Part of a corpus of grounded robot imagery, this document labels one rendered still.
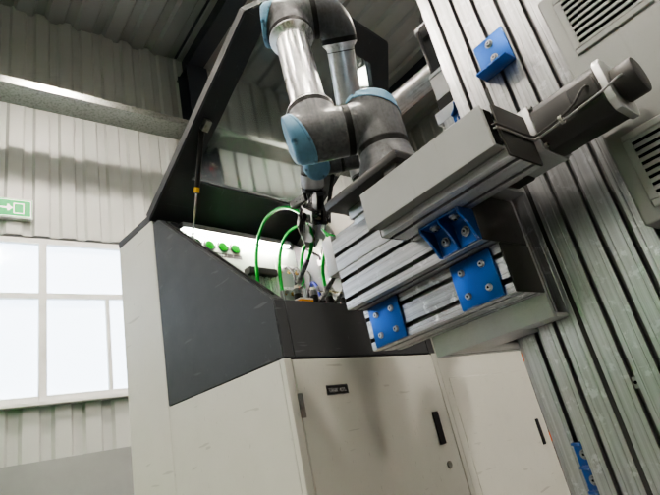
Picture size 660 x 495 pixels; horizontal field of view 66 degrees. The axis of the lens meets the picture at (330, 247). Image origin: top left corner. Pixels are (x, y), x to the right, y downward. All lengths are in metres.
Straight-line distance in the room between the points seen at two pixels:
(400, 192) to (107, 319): 5.03
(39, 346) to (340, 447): 4.37
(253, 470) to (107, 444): 4.12
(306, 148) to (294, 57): 0.28
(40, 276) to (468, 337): 5.03
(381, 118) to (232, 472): 1.00
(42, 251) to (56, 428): 1.72
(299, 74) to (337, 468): 0.96
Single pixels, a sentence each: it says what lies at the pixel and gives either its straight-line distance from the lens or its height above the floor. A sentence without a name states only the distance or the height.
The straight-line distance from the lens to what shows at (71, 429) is 5.40.
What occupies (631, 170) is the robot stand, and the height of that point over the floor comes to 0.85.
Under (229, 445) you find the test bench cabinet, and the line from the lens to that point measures 1.51.
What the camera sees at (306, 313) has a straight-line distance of 1.41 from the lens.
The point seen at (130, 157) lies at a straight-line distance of 6.71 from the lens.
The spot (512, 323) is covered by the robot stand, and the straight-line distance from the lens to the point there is 0.99.
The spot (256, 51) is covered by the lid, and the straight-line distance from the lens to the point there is 1.84.
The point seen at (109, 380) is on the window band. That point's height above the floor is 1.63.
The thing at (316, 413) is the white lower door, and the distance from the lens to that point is 1.35.
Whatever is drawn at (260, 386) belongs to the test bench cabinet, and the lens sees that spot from 1.38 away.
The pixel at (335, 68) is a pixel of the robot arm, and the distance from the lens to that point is 1.47.
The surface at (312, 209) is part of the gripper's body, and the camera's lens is 1.62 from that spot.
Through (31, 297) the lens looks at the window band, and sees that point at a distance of 5.62.
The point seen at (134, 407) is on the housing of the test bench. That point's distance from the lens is 1.99.
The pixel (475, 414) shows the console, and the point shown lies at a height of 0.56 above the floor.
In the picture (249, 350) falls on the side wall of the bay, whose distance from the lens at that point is 1.42.
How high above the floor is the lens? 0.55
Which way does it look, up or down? 22 degrees up
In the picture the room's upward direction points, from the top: 13 degrees counter-clockwise
